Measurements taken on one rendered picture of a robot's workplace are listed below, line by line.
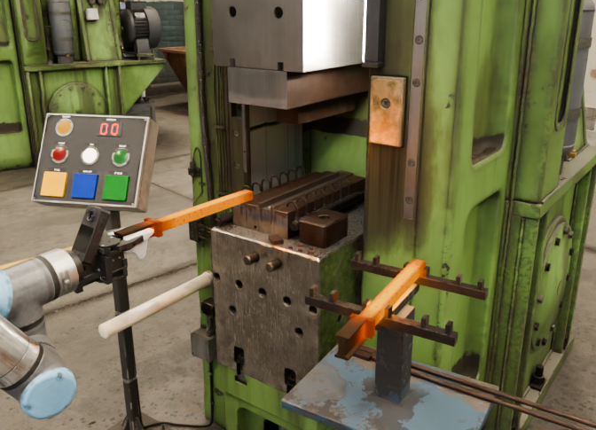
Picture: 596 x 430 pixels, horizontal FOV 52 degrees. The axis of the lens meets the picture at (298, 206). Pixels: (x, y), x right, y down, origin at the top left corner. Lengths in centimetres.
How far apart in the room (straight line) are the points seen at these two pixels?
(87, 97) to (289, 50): 488
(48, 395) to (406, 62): 105
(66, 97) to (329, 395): 518
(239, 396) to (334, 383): 58
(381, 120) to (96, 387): 175
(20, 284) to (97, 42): 533
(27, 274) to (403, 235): 92
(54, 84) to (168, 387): 409
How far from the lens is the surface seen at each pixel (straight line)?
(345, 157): 208
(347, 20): 168
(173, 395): 266
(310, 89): 165
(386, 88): 155
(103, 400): 271
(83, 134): 198
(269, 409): 191
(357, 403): 140
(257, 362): 184
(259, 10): 160
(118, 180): 188
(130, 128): 192
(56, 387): 112
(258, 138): 191
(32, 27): 617
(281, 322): 171
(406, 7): 154
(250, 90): 164
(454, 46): 150
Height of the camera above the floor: 154
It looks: 19 degrees down
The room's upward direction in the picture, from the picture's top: straight up
